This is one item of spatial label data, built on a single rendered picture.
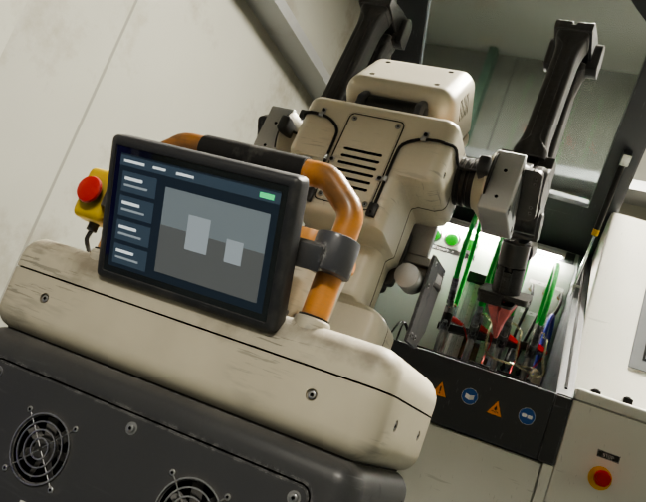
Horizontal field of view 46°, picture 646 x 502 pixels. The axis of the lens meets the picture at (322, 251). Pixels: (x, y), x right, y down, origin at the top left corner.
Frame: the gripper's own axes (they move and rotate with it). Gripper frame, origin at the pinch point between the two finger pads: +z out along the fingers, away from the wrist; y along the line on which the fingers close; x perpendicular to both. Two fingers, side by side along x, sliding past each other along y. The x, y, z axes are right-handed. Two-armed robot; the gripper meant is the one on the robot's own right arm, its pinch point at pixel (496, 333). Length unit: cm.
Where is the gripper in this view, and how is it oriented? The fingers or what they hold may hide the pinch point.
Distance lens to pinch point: 163.4
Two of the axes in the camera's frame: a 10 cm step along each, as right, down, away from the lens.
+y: -8.9, -2.4, 4.0
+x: -4.4, 1.4, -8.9
